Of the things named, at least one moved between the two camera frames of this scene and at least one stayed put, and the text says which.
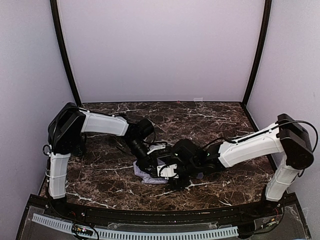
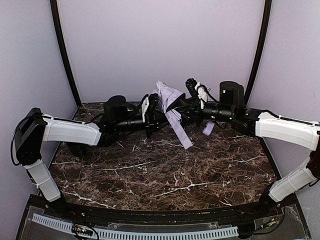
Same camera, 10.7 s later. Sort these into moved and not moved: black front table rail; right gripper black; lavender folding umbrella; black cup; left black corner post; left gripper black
Moved: lavender folding umbrella; left gripper black; right gripper black
Not moved: black front table rail; black cup; left black corner post
